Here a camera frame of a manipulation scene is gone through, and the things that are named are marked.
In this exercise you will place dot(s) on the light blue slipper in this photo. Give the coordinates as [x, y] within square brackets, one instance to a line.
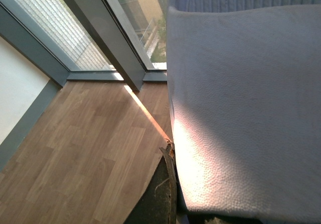
[244, 90]

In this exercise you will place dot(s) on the dark window frame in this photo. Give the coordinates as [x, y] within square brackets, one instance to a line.
[78, 40]

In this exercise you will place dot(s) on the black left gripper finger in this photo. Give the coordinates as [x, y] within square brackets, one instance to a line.
[158, 203]

